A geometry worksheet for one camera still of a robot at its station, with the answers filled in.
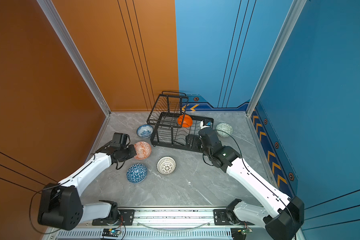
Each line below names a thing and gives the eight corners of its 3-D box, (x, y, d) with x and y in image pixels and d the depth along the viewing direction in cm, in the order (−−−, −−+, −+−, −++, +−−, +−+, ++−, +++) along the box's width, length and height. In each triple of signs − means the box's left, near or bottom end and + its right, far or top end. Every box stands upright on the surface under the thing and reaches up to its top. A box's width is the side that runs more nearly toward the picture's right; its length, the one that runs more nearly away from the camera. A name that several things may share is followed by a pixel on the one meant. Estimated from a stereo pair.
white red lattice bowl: (156, 175, 89) (155, 171, 85) (158, 159, 95) (157, 156, 92) (175, 175, 89) (175, 171, 85) (176, 159, 95) (176, 156, 91)
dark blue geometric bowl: (127, 183, 86) (124, 180, 83) (131, 166, 93) (129, 163, 89) (145, 183, 86) (143, 180, 83) (148, 166, 93) (146, 163, 89)
